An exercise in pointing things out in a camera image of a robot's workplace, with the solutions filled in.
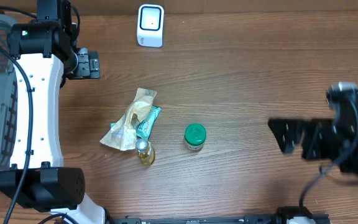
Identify brown snack package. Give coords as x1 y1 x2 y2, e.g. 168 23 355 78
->
100 88 157 151

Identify green lid jar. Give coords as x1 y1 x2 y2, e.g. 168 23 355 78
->
184 123 207 151

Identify yellow oil bottle silver cap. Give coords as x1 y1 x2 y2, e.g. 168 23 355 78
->
135 139 155 166

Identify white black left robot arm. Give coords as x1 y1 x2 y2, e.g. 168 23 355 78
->
0 1 109 223

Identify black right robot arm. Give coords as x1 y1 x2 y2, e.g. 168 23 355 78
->
268 82 358 210

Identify white black barcode scanner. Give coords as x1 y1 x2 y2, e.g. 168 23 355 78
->
137 4 165 48

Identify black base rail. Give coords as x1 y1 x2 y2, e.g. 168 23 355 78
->
106 206 331 224

